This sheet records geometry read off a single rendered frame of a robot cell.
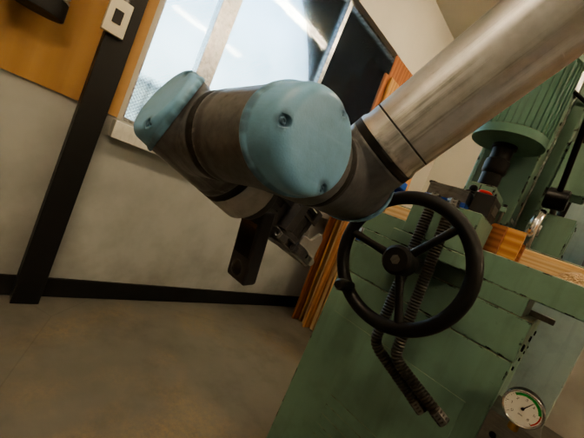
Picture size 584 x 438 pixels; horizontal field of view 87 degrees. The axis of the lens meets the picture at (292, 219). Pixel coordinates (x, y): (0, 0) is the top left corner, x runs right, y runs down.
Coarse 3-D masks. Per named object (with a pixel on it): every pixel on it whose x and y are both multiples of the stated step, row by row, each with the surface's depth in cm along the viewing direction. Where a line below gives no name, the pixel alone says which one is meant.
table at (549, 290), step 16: (368, 224) 87; (384, 224) 84; (400, 224) 81; (400, 240) 71; (448, 256) 64; (464, 256) 62; (496, 256) 66; (496, 272) 66; (512, 272) 64; (528, 272) 62; (544, 272) 61; (512, 288) 63; (528, 288) 62; (544, 288) 60; (560, 288) 59; (576, 288) 57; (544, 304) 60; (560, 304) 58; (576, 304) 57
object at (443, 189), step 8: (432, 184) 70; (440, 184) 69; (440, 192) 68; (448, 192) 67; (456, 192) 66; (464, 192) 65; (480, 192) 66; (464, 200) 65; (472, 200) 67; (480, 200) 66; (488, 200) 65; (496, 200) 65; (464, 208) 65; (472, 208) 66; (480, 208) 65; (488, 208) 64; (496, 208) 67; (488, 216) 65
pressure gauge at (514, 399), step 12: (504, 396) 56; (516, 396) 55; (528, 396) 54; (504, 408) 55; (516, 408) 54; (528, 408) 53; (540, 408) 52; (516, 420) 54; (528, 420) 53; (540, 420) 52
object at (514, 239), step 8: (512, 232) 72; (520, 232) 72; (504, 240) 73; (512, 240) 72; (520, 240) 71; (504, 248) 73; (512, 248) 72; (520, 248) 71; (504, 256) 72; (512, 256) 72
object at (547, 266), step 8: (528, 256) 75; (536, 256) 74; (528, 264) 75; (536, 264) 74; (544, 264) 73; (552, 264) 72; (560, 264) 71; (552, 272) 72; (560, 272) 71; (576, 272) 69
